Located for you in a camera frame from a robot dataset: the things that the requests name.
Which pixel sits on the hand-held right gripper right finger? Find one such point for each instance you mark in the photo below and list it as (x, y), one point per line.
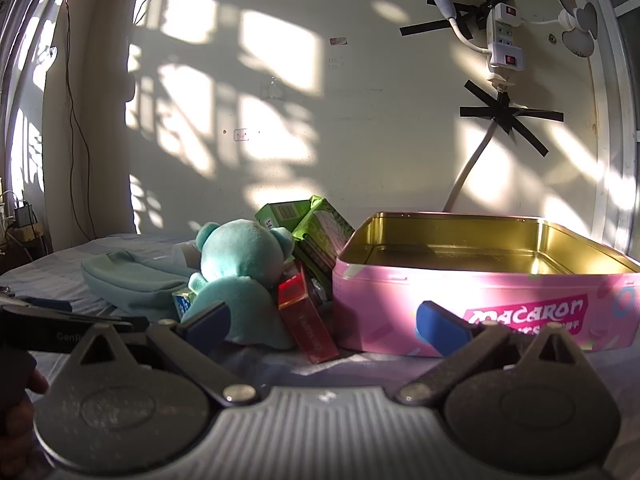
(440, 327)

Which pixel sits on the small blue-green box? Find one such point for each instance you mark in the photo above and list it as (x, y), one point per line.
(182, 302)

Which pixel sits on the green plastic packet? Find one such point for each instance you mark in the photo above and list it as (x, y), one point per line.
(320, 235)

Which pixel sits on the clear adhesive wall hook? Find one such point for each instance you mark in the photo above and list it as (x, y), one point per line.
(272, 88)

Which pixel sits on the teal plush bear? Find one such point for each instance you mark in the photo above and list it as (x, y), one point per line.
(235, 265)

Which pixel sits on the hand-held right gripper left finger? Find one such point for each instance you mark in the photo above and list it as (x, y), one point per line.
(205, 319)

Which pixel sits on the beige power socket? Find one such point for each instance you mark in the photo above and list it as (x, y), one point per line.
(27, 232)

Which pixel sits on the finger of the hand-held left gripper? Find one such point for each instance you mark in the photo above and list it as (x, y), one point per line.
(75, 321)
(50, 305)

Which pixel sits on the green carton box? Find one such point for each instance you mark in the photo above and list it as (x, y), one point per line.
(280, 212)

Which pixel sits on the black tape cross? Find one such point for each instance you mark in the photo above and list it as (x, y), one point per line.
(505, 110)
(425, 28)

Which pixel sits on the person's left hand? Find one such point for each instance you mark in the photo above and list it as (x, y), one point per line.
(37, 382)

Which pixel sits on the white wall sticker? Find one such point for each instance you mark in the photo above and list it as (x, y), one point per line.
(241, 134)

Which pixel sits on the pink tin box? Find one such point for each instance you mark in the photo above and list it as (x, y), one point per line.
(380, 305)

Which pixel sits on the white power strip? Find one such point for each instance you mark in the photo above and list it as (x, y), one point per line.
(502, 35)

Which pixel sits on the red box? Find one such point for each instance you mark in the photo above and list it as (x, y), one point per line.
(305, 320)

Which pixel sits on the teal plush toy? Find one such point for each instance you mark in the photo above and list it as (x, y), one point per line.
(125, 280)

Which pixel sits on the small white fan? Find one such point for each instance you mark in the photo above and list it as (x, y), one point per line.
(580, 35)

